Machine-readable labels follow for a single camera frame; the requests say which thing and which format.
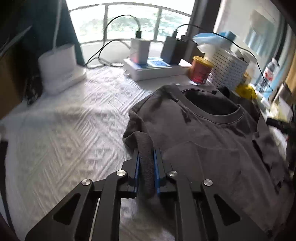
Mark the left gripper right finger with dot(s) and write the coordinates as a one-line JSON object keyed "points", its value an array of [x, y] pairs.
{"points": [[184, 197]]}

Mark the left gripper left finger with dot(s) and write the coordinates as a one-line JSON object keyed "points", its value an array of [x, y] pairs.
{"points": [[121, 184]]}

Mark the dark grey t-shirt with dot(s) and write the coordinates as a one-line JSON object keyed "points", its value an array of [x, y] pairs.
{"points": [[211, 134]]}

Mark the white textured tablecloth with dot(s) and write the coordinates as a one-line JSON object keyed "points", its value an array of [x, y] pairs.
{"points": [[62, 139]]}

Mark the white power strip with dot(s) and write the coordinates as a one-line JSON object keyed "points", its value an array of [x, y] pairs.
{"points": [[155, 68]]}

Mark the white desk lamp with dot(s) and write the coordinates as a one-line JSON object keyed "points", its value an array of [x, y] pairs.
{"points": [[58, 67]]}

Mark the white charger plug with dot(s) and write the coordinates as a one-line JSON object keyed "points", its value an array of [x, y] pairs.
{"points": [[139, 49]]}

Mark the red can yellow lid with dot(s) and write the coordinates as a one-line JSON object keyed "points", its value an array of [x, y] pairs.
{"points": [[200, 70]]}

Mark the brown cardboard box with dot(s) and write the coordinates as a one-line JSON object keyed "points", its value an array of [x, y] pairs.
{"points": [[12, 80]]}

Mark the black charger plug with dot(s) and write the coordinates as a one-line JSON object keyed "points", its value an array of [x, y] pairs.
{"points": [[174, 49]]}

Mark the yellow snack packet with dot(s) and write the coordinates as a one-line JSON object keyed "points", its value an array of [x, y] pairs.
{"points": [[246, 91]]}

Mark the white perforated basket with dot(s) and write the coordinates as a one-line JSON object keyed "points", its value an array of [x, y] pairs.
{"points": [[227, 71]]}

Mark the water bottle red label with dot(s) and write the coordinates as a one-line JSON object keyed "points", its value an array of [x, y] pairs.
{"points": [[264, 85]]}

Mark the blue tissue packet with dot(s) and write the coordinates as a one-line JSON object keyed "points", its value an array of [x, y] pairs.
{"points": [[223, 39]]}

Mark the teal curtain left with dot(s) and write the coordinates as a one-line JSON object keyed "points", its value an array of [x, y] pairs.
{"points": [[41, 17]]}

